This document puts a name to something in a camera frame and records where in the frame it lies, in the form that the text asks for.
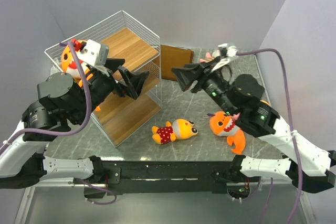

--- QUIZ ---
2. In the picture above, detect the pink striped plush far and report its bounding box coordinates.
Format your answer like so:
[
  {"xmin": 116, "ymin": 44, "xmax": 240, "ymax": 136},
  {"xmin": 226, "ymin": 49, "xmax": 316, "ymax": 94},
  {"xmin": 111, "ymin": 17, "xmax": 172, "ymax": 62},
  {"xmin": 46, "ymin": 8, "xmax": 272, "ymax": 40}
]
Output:
[{"xmin": 199, "ymin": 52, "xmax": 218, "ymax": 63}]

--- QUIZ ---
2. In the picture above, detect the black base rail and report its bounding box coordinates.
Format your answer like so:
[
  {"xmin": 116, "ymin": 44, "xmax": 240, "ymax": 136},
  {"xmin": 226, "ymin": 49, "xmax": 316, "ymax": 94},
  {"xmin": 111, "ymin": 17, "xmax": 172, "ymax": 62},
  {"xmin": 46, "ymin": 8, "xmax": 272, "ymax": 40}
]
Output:
[{"xmin": 85, "ymin": 161, "xmax": 260, "ymax": 195}]

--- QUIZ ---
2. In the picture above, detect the large orange shark plush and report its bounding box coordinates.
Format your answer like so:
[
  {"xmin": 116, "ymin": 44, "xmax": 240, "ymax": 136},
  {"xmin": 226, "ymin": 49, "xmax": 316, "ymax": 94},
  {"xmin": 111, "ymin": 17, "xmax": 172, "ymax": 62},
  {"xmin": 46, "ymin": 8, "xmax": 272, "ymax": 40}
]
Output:
[{"xmin": 61, "ymin": 39, "xmax": 101, "ymax": 112}]

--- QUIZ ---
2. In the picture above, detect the orange shark plush small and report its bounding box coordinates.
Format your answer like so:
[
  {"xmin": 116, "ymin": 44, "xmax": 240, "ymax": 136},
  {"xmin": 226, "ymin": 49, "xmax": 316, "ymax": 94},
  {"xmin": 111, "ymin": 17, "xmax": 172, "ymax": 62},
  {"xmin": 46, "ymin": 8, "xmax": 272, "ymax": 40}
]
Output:
[{"xmin": 208, "ymin": 111, "xmax": 246, "ymax": 155}]

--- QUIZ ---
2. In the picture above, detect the brown folded cloth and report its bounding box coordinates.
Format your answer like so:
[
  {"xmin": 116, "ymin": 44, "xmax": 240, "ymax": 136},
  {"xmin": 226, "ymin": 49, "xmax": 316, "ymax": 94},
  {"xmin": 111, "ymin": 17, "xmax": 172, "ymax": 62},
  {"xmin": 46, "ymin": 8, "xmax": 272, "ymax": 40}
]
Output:
[{"xmin": 153, "ymin": 45, "xmax": 194, "ymax": 81}]

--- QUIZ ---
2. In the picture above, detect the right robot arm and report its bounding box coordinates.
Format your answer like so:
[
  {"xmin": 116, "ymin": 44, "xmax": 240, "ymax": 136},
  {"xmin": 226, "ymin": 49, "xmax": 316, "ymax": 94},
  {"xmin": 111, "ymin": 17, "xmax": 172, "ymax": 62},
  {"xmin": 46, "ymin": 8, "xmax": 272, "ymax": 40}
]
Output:
[{"xmin": 172, "ymin": 62, "xmax": 335, "ymax": 193}]

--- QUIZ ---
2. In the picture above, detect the yellow plush red dress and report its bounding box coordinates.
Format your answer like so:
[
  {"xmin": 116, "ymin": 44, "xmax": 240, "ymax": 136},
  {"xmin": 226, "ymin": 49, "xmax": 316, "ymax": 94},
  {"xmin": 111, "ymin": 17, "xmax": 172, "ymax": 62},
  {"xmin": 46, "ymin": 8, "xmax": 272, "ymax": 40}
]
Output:
[{"xmin": 260, "ymin": 100, "xmax": 271, "ymax": 106}]

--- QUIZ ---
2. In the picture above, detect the white basin with bag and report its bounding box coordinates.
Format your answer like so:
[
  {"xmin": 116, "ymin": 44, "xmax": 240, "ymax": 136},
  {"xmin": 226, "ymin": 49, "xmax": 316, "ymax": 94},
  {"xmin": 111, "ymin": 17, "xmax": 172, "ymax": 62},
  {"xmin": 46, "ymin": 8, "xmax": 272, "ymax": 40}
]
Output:
[{"xmin": 48, "ymin": 56, "xmax": 63, "ymax": 74}]

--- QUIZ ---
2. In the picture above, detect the pink striped plush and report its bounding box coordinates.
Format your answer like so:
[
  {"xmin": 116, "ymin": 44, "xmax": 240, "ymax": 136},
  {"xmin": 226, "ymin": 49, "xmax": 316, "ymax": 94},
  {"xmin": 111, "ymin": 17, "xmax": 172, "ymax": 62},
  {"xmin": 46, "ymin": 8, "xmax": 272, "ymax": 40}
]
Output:
[
  {"xmin": 233, "ymin": 113, "xmax": 240, "ymax": 120},
  {"xmin": 199, "ymin": 52, "xmax": 218, "ymax": 63}
]

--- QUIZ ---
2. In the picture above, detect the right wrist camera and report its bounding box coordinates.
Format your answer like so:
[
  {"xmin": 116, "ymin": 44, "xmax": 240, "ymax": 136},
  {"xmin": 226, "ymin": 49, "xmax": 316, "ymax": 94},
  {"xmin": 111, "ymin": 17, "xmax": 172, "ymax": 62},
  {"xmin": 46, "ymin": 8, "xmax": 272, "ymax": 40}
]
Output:
[{"xmin": 212, "ymin": 43, "xmax": 238, "ymax": 72}]

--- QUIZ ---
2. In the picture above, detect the yellow plush polka-dot dress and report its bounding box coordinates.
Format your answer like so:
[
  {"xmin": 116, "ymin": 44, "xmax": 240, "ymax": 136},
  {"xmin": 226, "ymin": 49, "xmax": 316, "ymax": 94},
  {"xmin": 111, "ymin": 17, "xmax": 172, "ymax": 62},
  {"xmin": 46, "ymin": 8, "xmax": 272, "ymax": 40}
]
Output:
[{"xmin": 152, "ymin": 119, "xmax": 198, "ymax": 145}]

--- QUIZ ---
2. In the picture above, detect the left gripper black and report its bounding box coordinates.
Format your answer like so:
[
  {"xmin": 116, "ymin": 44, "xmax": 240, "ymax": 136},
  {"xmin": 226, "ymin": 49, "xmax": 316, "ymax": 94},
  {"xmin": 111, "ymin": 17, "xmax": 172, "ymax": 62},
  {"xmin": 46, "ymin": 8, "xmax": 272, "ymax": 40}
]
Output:
[{"xmin": 71, "ymin": 58, "xmax": 149, "ymax": 123}]

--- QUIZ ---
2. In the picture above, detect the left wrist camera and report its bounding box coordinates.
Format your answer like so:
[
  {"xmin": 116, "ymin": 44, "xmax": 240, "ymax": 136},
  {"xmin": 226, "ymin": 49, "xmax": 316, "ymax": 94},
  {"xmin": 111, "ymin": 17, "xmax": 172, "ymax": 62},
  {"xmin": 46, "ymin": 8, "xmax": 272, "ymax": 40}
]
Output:
[{"xmin": 71, "ymin": 39, "xmax": 109, "ymax": 67}]

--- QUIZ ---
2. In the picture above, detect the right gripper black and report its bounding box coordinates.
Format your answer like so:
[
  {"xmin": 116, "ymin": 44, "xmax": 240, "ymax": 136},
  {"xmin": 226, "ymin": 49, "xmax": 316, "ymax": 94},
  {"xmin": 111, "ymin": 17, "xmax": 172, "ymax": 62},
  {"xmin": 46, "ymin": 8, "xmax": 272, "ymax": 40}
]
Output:
[{"xmin": 170, "ymin": 55, "xmax": 236, "ymax": 115}]

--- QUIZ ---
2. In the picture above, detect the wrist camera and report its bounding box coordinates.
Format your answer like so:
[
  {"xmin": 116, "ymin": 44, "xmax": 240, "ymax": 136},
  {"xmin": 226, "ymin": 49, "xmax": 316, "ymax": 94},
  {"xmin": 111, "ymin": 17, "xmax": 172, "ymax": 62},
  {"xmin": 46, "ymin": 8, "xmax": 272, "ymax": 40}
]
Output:
[
  {"xmin": 71, "ymin": 39, "xmax": 109, "ymax": 67},
  {"xmin": 212, "ymin": 43, "xmax": 238, "ymax": 72}
]

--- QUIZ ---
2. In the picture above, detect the pink striped plush near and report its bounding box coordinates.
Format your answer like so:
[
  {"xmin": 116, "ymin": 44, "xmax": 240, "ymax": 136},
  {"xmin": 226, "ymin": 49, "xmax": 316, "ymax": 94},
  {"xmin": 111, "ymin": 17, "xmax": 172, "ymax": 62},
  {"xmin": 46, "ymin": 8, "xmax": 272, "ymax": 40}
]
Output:
[{"xmin": 233, "ymin": 113, "xmax": 240, "ymax": 120}]

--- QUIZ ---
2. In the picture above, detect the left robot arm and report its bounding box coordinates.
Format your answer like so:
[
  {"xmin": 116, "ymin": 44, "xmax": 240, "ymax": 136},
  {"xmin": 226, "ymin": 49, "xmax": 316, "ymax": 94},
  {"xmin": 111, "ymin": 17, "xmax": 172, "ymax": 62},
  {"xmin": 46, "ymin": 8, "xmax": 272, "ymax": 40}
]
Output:
[{"xmin": 1, "ymin": 59, "xmax": 149, "ymax": 189}]

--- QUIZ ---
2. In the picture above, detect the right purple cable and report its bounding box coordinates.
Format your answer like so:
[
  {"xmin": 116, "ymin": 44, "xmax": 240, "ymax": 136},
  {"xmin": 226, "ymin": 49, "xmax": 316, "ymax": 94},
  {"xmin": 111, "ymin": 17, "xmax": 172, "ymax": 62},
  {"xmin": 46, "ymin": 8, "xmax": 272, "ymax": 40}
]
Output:
[{"xmin": 237, "ymin": 48, "xmax": 302, "ymax": 224}]

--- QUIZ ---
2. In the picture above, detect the white wire wooden shelf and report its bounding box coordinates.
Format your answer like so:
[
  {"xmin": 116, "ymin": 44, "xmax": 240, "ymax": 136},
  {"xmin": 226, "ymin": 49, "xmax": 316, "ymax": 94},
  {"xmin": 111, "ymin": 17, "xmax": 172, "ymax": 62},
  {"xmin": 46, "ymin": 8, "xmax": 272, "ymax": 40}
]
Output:
[{"xmin": 44, "ymin": 10, "xmax": 162, "ymax": 147}]

